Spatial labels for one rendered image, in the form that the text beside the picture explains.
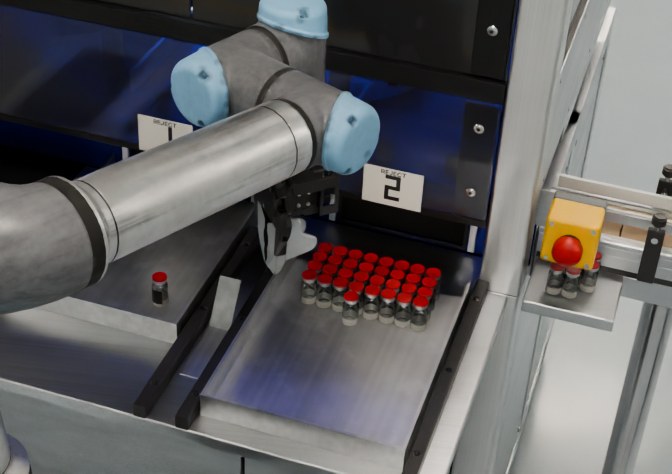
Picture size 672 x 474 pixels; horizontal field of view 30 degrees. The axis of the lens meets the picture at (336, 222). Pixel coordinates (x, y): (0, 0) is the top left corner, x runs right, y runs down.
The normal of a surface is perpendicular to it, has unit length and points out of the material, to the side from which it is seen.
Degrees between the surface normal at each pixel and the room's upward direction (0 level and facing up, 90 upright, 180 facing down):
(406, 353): 0
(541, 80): 90
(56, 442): 90
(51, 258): 68
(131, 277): 0
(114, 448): 90
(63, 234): 53
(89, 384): 0
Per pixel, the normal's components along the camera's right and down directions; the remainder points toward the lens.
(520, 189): -0.31, 0.54
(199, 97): -0.65, 0.41
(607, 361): 0.04, -0.81
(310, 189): 0.38, 0.55
